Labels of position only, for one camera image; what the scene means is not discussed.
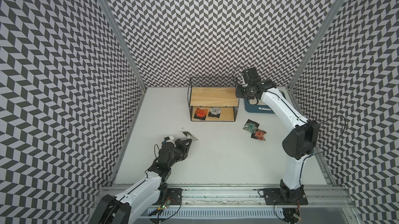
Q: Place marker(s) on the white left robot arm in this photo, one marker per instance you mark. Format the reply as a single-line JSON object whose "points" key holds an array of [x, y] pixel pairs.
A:
{"points": [[126, 207]]}

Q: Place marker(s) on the aluminium corner post left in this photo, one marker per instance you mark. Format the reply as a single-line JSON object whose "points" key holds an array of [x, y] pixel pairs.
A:
{"points": [[119, 37]]}

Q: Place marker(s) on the aluminium corner post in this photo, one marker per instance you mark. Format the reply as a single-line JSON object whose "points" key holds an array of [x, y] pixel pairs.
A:
{"points": [[119, 37], [333, 12]]}

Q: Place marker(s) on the red tea bag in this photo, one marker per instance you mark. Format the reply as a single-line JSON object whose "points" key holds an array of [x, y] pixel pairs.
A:
{"points": [[200, 114], [258, 135]]}

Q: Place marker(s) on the aluminium corner post right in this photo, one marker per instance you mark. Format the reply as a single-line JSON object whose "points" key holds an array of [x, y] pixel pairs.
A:
{"points": [[333, 12]]}

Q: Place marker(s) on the aluminium front rail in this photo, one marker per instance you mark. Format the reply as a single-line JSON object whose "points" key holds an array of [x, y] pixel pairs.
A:
{"points": [[259, 196]]}

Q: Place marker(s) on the black wire wooden shelf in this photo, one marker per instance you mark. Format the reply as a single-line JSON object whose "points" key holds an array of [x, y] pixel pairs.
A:
{"points": [[213, 91]]}

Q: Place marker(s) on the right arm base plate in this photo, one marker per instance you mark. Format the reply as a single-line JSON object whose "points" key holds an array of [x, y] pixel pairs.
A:
{"points": [[282, 196]]}

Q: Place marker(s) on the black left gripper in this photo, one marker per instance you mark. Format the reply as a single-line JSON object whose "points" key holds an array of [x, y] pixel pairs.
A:
{"points": [[181, 144]]}

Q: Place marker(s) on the blue tray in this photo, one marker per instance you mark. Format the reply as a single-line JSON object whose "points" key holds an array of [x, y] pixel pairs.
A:
{"points": [[260, 107]]}

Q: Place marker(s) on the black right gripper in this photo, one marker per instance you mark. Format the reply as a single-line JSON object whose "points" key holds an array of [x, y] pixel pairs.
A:
{"points": [[239, 93]]}

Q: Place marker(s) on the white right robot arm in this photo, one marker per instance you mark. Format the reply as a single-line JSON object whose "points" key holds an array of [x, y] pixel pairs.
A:
{"points": [[301, 136]]}

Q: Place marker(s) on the green tea bag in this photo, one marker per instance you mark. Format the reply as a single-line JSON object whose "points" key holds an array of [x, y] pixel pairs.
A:
{"points": [[251, 126]]}

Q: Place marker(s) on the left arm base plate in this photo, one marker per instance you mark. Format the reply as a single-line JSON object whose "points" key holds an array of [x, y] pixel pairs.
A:
{"points": [[174, 195]]}

